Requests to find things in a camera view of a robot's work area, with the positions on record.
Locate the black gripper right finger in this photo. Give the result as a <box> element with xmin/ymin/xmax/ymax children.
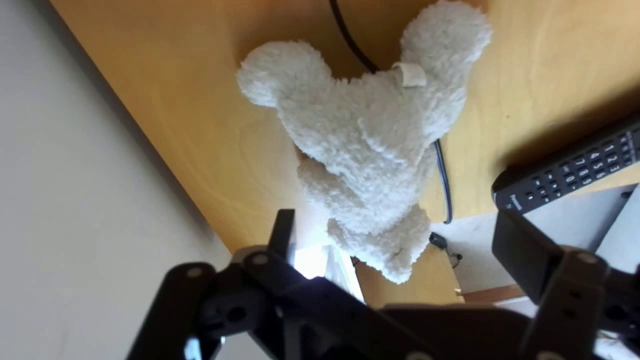
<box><xmin>490</xmin><ymin>207</ymin><xmax>640</xmax><ymax>360</ymax></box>

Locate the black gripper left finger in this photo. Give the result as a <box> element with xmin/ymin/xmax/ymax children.
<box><xmin>127</xmin><ymin>206</ymin><xmax>322</xmax><ymax>360</ymax></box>

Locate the black television remote control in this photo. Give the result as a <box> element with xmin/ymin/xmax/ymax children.
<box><xmin>490</xmin><ymin>112</ymin><xmax>640</xmax><ymax>215</ymax></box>

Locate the light wooden desk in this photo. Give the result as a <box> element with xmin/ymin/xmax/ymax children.
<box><xmin>48</xmin><ymin>0</ymin><xmax>640</xmax><ymax>308</ymax></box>

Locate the thin black desk cable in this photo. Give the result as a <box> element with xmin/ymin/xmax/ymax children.
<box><xmin>329</xmin><ymin>0</ymin><xmax>456</xmax><ymax>226</ymax></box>

